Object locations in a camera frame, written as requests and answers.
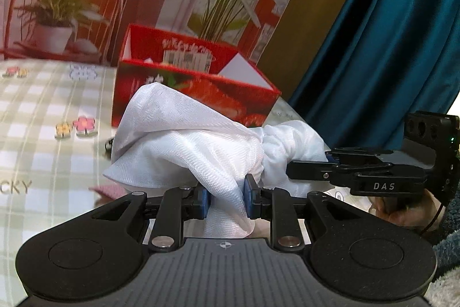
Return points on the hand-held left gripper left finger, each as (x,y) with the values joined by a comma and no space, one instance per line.
(202,202)

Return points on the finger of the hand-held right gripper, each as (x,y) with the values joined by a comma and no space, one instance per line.
(316,172)
(355,153)

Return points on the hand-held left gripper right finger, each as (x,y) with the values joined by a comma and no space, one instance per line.
(249,201)

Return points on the white mesh cloth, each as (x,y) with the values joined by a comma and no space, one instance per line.
(187,141)

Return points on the pink cloth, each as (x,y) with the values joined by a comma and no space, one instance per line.
(107,190)

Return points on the red cardboard box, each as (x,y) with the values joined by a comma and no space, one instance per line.
(201,87)

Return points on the person's right forearm fluffy sleeve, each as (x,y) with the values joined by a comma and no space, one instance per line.
(447,256)

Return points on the person's right hand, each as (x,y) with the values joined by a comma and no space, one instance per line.
(406,211)

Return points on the small black object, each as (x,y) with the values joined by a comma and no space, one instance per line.
(109,145)

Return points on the teal curtain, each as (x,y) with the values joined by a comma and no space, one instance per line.
(377,41)

